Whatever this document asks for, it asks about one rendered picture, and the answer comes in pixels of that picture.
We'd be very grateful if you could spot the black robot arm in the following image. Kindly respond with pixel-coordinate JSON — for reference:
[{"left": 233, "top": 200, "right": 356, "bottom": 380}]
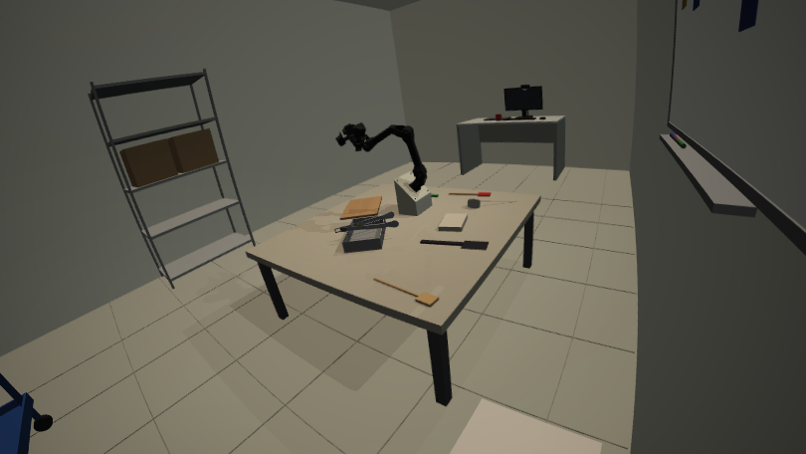
[{"left": 342, "top": 123, "right": 427, "bottom": 192}]

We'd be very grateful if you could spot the grey saucepan with long handle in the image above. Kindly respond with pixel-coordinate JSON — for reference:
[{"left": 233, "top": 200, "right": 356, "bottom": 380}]
[{"left": 468, "top": 198, "right": 517, "bottom": 208}]

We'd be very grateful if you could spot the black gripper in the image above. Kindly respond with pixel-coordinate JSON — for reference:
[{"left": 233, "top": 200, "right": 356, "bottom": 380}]
[{"left": 335, "top": 123, "right": 364, "bottom": 146}]

